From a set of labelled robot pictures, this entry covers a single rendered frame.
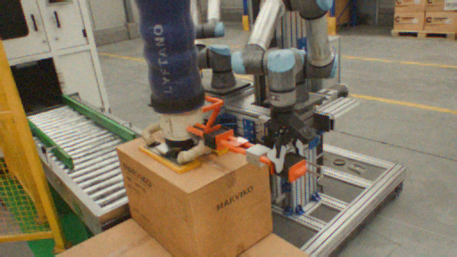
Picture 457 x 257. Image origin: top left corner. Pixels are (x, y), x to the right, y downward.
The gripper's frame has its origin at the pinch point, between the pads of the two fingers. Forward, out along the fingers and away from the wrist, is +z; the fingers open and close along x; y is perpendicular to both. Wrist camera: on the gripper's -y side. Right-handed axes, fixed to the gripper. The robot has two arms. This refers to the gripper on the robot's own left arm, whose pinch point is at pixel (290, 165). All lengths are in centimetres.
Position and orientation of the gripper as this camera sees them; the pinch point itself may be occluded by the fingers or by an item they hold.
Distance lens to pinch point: 120.8
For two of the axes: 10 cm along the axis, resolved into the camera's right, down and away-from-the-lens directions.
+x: -7.6, 3.2, -5.7
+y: -6.5, -2.3, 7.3
